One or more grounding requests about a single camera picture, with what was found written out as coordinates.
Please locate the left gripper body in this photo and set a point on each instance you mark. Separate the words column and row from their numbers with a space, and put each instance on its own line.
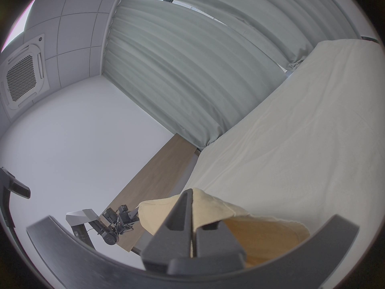
column 130, row 218

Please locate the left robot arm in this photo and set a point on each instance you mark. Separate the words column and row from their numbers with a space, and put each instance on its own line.
column 81, row 217

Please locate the bed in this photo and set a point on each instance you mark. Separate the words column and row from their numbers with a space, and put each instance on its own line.
column 285, row 146

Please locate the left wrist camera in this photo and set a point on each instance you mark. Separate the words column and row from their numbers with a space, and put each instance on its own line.
column 123, row 208

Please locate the tan shorts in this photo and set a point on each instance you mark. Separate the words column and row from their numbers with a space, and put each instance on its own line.
column 264, row 239

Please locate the ceiling light panel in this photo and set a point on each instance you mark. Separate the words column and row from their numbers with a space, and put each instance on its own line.
column 21, row 23

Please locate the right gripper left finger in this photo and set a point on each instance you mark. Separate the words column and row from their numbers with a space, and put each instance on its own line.
column 177, row 236

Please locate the white ceiling air conditioner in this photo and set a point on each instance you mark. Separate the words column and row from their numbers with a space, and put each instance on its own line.
column 21, row 77

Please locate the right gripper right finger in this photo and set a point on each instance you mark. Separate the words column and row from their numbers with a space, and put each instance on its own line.
column 216, row 242

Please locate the pale green curtain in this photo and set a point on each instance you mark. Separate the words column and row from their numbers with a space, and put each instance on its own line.
column 186, row 80
column 270, row 13

